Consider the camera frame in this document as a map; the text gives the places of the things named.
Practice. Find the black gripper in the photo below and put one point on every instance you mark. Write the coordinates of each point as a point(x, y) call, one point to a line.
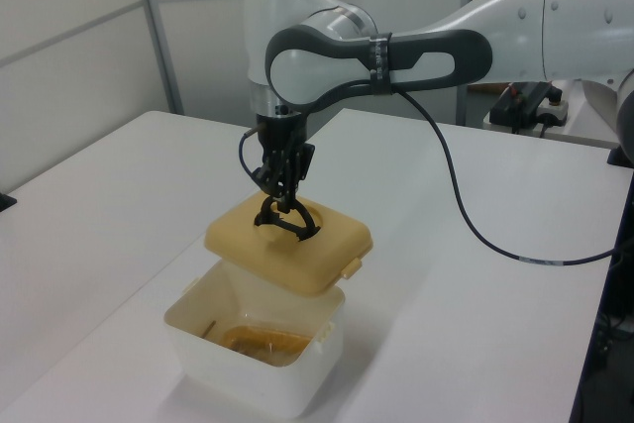
point(280, 133)

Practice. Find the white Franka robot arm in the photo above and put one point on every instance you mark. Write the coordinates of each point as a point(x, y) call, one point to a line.
point(297, 66)

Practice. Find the white plastic tool case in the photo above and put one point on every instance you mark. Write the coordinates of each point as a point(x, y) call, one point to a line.
point(257, 388)

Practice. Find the brown cardboard box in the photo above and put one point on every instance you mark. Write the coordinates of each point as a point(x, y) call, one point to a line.
point(488, 87)

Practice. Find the black power supply box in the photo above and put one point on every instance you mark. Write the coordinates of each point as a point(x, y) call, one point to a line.
point(520, 106)

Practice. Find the grey emergency stop button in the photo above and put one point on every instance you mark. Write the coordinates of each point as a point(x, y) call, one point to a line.
point(556, 108)

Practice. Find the dark pole with clamp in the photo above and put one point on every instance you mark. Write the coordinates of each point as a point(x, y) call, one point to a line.
point(616, 158)

